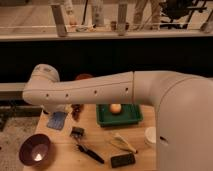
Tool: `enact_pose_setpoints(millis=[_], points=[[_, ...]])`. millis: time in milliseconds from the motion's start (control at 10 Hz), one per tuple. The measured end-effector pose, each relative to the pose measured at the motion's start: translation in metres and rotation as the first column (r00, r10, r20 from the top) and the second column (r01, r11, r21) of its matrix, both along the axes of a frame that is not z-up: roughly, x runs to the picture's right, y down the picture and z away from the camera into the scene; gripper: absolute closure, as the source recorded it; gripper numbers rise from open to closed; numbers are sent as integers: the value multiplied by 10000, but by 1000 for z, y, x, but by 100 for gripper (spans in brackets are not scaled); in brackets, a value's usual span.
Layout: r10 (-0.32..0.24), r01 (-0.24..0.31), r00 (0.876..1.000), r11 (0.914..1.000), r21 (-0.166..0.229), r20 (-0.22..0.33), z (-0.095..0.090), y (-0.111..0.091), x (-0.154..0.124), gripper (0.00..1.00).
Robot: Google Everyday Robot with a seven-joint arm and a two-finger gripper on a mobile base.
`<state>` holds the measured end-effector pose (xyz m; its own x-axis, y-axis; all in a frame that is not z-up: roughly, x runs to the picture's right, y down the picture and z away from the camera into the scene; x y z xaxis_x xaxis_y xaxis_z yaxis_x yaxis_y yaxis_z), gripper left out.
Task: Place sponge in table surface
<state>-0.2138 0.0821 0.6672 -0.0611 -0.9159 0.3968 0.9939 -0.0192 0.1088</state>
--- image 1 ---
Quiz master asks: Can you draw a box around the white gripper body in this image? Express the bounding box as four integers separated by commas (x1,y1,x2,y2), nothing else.
42,104,72,114

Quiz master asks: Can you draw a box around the blue sponge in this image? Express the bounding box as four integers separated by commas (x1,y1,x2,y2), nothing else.
47,111,67,130

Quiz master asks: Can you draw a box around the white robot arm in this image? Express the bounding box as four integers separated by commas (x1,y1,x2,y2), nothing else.
22,64,213,171

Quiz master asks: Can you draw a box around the small black clip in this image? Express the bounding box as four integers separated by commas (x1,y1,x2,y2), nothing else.
70,127,85,138

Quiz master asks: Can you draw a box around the purple bowl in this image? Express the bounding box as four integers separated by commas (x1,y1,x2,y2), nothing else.
19,134,51,166

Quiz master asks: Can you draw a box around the orange bowl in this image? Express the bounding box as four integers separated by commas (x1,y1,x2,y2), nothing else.
75,74,93,80

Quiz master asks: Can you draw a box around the black brush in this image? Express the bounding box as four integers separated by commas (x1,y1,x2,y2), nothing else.
77,144,105,164

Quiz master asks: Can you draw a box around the egg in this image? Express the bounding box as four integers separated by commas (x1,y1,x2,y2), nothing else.
110,104,122,114

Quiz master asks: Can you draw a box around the green plastic tray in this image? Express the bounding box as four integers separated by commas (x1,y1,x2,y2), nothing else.
96,104,143,127

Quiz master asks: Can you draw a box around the black rectangular block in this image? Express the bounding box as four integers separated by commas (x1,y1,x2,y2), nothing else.
110,153,136,168

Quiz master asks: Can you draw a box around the white cup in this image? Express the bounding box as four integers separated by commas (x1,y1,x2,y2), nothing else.
144,127,156,148

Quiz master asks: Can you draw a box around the black office chair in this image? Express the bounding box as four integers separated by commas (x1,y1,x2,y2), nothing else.
159,0,207,29

